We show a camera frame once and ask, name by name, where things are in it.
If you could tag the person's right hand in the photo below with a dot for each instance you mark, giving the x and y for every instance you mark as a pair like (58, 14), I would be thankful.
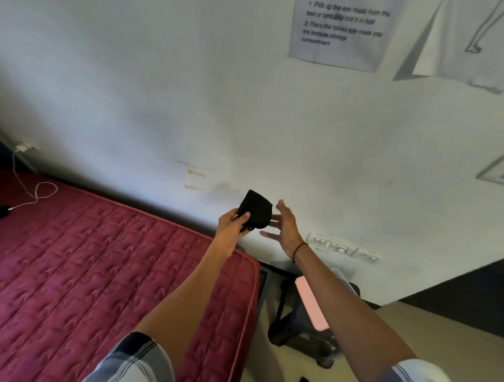
(289, 232)

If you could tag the person's left hand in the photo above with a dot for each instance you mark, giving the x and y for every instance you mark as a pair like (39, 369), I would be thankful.
(226, 232)

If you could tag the person's left thumb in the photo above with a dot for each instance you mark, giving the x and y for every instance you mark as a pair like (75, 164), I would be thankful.
(242, 218)

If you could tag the person's right thumb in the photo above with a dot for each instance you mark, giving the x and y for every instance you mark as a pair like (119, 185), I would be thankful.
(269, 234)

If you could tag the black eye mask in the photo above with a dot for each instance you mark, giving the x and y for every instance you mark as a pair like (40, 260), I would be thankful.
(256, 210)

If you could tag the person's right forearm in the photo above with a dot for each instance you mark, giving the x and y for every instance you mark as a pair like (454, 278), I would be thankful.
(346, 311)

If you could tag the person's left forearm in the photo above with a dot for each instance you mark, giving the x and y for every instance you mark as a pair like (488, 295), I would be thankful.
(185, 299)

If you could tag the black wrist band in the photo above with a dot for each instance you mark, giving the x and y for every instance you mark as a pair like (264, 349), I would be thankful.
(299, 249)

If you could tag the pink flat box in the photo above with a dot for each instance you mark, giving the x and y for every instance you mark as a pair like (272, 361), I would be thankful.
(309, 303)

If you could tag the black plastic stool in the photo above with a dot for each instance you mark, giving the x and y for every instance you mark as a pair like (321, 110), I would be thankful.
(293, 322)

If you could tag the red quilted mattress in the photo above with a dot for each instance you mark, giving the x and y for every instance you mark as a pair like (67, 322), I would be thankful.
(98, 267)

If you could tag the plaid left shirt sleeve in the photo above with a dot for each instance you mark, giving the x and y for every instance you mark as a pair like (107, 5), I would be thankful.
(134, 360)

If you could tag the plaid shirt sleeve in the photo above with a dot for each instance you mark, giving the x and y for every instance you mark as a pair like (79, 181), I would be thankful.
(421, 372)
(134, 360)

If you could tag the plaid right shirt sleeve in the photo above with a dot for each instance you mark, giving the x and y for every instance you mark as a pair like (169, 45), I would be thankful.
(421, 372)

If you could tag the printed instruction paper sheet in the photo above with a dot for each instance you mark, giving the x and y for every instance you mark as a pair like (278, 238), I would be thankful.
(338, 35)

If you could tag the white charger plug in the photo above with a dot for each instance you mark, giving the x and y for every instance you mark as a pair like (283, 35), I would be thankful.
(24, 147)

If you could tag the black phone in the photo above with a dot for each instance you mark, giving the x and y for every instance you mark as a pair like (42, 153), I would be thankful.
(3, 211)

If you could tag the white paper sheet with drawing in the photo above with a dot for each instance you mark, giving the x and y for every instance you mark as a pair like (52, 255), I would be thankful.
(464, 35)

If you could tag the white wall switch panel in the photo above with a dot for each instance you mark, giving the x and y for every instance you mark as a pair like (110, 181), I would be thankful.
(330, 244)

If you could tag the white wall socket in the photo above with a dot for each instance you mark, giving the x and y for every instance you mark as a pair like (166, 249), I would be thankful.
(365, 256)

